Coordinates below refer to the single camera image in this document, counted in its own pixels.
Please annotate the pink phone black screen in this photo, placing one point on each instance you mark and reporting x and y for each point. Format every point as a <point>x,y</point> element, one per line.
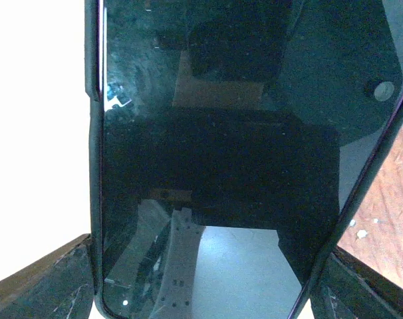
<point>231,143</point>

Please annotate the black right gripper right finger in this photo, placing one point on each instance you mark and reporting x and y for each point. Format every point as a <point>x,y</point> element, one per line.
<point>361,289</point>

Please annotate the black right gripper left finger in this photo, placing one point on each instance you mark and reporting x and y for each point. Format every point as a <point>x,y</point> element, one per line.
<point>59,285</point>

